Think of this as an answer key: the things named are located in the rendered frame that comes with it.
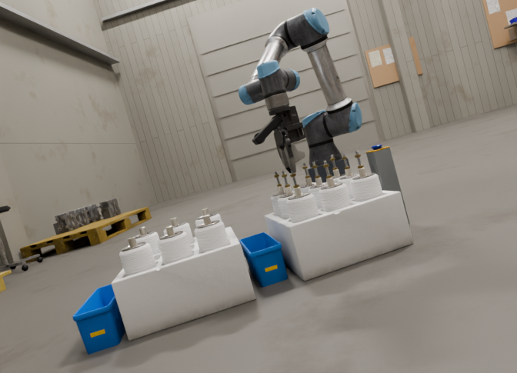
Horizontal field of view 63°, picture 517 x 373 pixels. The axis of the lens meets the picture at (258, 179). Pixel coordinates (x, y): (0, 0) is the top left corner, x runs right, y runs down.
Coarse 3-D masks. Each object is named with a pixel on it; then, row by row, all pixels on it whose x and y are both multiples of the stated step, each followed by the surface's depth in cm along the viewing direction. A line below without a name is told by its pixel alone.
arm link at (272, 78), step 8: (264, 64) 133; (272, 64) 133; (264, 72) 134; (272, 72) 133; (280, 72) 135; (264, 80) 134; (272, 80) 133; (280, 80) 134; (264, 88) 135; (272, 88) 133; (280, 88) 134; (264, 96) 136
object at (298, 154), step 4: (292, 144) 136; (284, 148) 136; (292, 148) 135; (296, 148) 136; (292, 152) 135; (296, 152) 136; (300, 152) 136; (288, 156) 135; (296, 156) 136; (300, 156) 136; (304, 156) 136; (288, 160) 136; (292, 160) 134; (296, 160) 135; (292, 164) 135; (292, 168) 136
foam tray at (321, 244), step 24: (384, 192) 143; (336, 216) 133; (360, 216) 135; (384, 216) 136; (288, 240) 137; (312, 240) 132; (336, 240) 133; (360, 240) 135; (384, 240) 136; (408, 240) 138; (288, 264) 149; (312, 264) 132; (336, 264) 133
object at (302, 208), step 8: (288, 200) 138; (296, 200) 135; (304, 200) 134; (312, 200) 136; (288, 208) 138; (296, 208) 135; (304, 208) 134; (312, 208) 135; (296, 216) 135; (304, 216) 134; (312, 216) 135
